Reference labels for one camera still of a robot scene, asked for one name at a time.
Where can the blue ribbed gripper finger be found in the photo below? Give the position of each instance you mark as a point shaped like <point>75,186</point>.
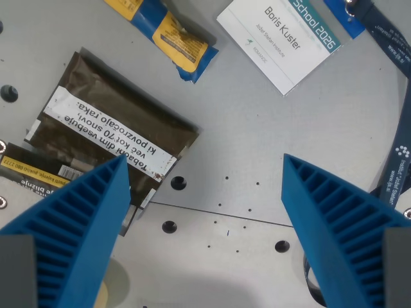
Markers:
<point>80,231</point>
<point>337,224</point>

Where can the blue badge holder clip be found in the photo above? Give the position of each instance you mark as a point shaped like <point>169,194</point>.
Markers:
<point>345,17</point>

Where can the white name badge card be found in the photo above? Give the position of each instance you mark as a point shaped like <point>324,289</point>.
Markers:
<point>279,41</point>

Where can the brown tobacco pouch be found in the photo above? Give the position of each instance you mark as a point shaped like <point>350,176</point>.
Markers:
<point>102,134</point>

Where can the blue and yellow bag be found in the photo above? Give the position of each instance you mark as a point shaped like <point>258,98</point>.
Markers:
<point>173,35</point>

